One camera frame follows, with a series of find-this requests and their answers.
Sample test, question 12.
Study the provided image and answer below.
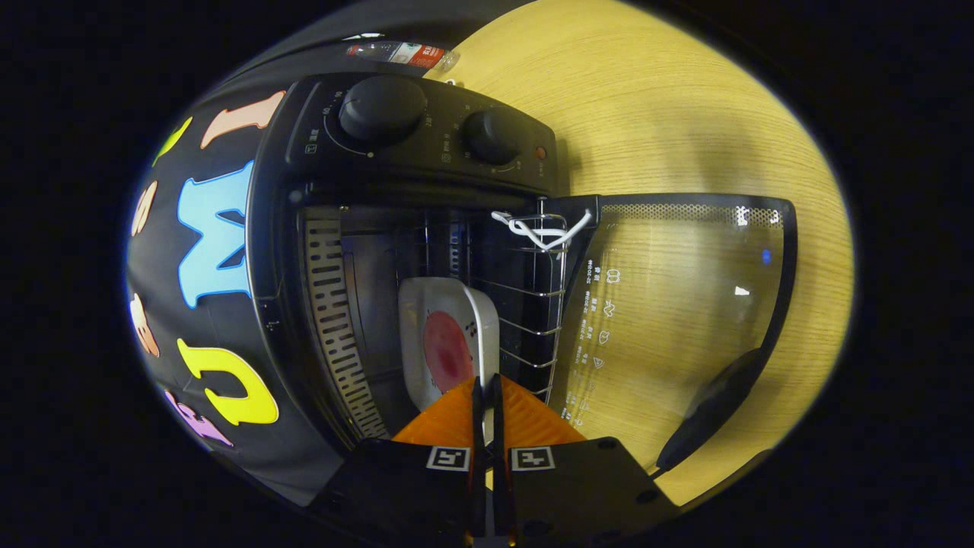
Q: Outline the black toaster oven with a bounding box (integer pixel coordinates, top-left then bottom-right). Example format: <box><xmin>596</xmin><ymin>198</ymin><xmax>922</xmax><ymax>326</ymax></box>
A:
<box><xmin>245</xmin><ymin>72</ymin><xmax>798</xmax><ymax>476</ymax></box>

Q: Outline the metal wire oven rack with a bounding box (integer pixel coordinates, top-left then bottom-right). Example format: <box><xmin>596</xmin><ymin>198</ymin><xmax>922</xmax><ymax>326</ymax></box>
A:
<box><xmin>468</xmin><ymin>215</ymin><xmax>570</xmax><ymax>404</ymax></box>

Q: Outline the pink ham slice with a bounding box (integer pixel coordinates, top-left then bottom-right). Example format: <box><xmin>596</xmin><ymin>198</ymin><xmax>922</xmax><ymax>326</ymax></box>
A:
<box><xmin>423</xmin><ymin>311</ymin><xmax>475</xmax><ymax>394</ymax></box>

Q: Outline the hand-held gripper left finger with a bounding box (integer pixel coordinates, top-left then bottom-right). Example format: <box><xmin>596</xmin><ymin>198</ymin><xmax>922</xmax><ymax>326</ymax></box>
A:
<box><xmin>308</xmin><ymin>374</ymin><xmax>488</xmax><ymax>548</ymax></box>

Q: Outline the white square food plate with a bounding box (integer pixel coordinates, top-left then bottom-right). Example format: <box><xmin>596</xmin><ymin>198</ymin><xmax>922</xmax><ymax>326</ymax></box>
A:
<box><xmin>398</xmin><ymin>277</ymin><xmax>501</xmax><ymax>412</ymax></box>

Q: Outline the white cord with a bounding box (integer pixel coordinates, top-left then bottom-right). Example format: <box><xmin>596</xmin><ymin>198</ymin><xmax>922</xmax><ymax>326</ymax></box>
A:
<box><xmin>491</xmin><ymin>209</ymin><xmax>594</xmax><ymax>252</ymax></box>

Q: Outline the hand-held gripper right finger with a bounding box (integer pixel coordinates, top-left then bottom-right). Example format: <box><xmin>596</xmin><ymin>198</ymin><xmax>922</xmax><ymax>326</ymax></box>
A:
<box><xmin>487</xmin><ymin>373</ymin><xmax>682</xmax><ymax>548</ymax></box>

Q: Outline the clear bottle red label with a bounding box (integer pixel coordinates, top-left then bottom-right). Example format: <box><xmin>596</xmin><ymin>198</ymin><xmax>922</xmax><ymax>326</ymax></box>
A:
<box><xmin>346</xmin><ymin>41</ymin><xmax>461</xmax><ymax>74</ymax></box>

